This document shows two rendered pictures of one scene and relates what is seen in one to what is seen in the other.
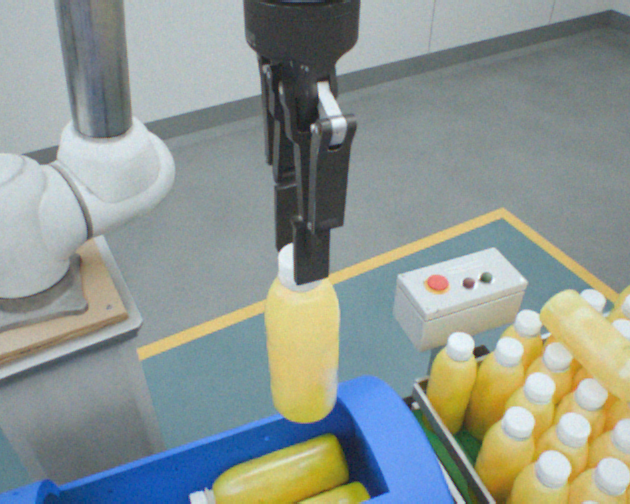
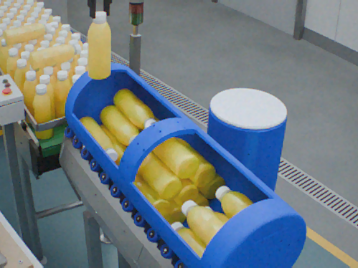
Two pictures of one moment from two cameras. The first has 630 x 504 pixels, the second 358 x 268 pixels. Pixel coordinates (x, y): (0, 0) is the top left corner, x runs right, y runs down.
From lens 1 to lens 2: 1.67 m
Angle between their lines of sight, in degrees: 77
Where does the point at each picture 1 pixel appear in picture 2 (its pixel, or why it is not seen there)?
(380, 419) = not seen: hidden behind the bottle
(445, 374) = (47, 100)
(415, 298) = (13, 97)
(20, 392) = not seen: outside the picture
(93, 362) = not seen: hidden behind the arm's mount
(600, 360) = (62, 52)
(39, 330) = (3, 240)
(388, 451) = (114, 67)
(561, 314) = (41, 56)
